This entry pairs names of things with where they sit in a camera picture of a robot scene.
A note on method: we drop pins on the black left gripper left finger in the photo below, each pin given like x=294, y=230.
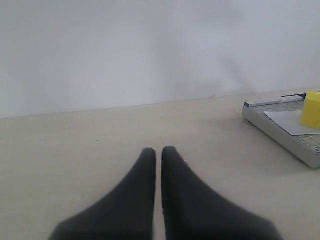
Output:
x=126, y=213

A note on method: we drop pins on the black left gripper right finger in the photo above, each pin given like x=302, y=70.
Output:
x=194, y=211

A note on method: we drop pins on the white paper sheet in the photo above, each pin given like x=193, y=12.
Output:
x=290, y=122

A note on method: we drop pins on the yellow foam cube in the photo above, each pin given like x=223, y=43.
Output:
x=310, y=115

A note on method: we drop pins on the grey paper cutter base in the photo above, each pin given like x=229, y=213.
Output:
x=304, y=147

